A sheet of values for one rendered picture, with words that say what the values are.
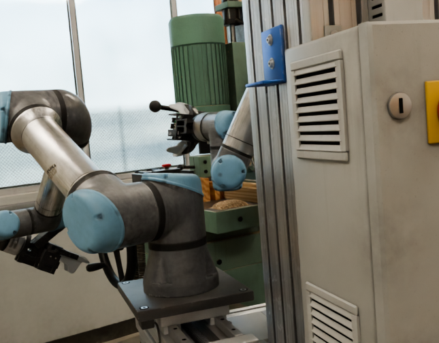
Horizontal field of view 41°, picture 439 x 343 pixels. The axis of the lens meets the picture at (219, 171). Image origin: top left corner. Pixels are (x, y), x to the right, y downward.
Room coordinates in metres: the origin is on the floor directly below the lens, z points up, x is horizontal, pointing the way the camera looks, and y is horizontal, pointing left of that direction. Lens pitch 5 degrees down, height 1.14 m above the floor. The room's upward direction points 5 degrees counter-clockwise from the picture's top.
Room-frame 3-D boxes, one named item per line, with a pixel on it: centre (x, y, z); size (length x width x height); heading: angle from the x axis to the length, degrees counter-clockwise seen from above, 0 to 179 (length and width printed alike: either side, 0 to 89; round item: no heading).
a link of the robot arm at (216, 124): (1.43, -0.02, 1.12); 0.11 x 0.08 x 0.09; 30
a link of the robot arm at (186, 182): (1.14, 0.10, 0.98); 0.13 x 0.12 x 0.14; 129
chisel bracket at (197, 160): (1.89, 0.02, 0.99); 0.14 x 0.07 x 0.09; 120
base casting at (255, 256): (1.95, -0.07, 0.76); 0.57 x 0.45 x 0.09; 120
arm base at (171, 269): (1.14, 0.09, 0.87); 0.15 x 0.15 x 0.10
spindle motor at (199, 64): (1.88, 0.03, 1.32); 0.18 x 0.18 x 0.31
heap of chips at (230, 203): (1.62, -0.02, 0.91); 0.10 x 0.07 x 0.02; 120
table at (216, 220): (1.82, 0.12, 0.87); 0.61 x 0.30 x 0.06; 30
